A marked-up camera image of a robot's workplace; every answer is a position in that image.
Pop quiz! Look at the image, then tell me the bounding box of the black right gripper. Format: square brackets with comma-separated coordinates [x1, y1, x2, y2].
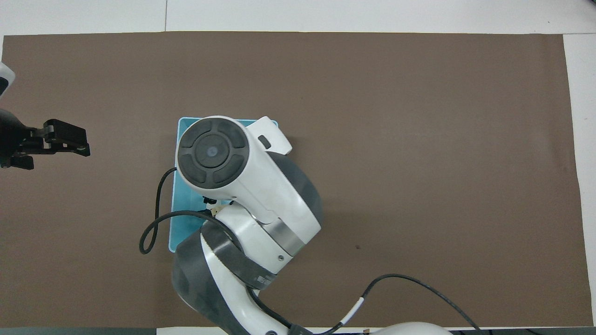
[203, 196, 233, 218]

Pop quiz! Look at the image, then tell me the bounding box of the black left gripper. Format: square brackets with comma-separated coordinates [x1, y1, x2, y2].
[0, 119, 91, 170]

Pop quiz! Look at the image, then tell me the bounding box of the light blue storage box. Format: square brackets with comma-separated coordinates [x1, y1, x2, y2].
[168, 117, 279, 254]

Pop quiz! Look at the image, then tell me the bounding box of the brown paper table mat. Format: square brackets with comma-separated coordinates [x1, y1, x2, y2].
[0, 31, 595, 329]

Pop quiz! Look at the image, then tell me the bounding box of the black right arm wrist cable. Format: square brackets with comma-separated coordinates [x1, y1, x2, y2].
[139, 167, 233, 255]

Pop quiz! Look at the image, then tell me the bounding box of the black right arm shoulder cable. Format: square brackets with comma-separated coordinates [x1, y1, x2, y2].
[321, 273, 486, 335]

